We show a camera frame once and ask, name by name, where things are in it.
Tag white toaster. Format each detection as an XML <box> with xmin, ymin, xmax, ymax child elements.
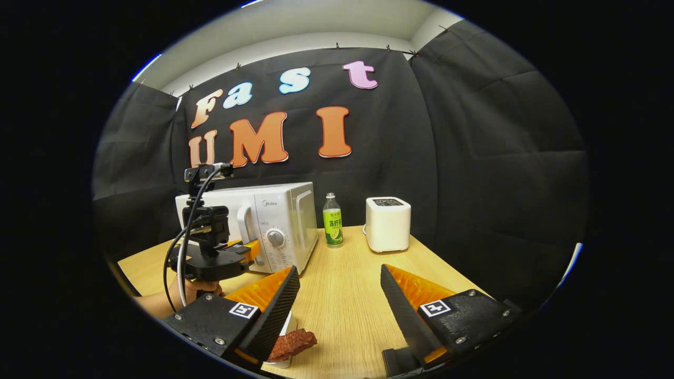
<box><xmin>364</xmin><ymin>197</ymin><xmax>412</xmax><ymax>253</ymax></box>

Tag red meat piece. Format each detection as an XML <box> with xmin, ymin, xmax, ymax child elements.
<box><xmin>267</xmin><ymin>329</ymin><xmax>318</xmax><ymax>363</ymax></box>

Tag black backdrop cloth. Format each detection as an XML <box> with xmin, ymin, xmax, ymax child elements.
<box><xmin>92</xmin><ymin>20</ymin><xmax>589</xmax><ymax>311</ymax></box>

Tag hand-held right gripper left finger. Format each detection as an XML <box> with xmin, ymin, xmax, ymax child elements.
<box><xmin>161</xmin><ymin>265</ymin><xmax>301</xmax><ymax>366</ymax></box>

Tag green drink bottle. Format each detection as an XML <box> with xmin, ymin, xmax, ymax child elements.
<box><xmin>322</xmin><ymin>192</ymin><xmax>344</xmax><ymax>248</ymax></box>

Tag white plastic tray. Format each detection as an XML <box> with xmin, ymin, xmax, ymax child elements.
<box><xmin>263</xmin><ymin>311</ymin><xmax>298</xmax><ymax>369</ymax></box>

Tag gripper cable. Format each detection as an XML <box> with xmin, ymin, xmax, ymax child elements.
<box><xmin>163</xmin><ymin>168</ymin><xmax>224</xmax><ymax>312</ymax></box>

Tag white microwave oven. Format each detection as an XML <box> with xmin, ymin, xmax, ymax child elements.
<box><xmin>175</xmin><ymin>182</ymin><xmax>319</xmax><ymax>274</ymax></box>

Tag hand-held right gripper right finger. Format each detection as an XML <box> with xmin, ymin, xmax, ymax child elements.
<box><xmin>380</xmin><ymin>263</ymin><xmax>522</xmax><ymax>367</ymax></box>

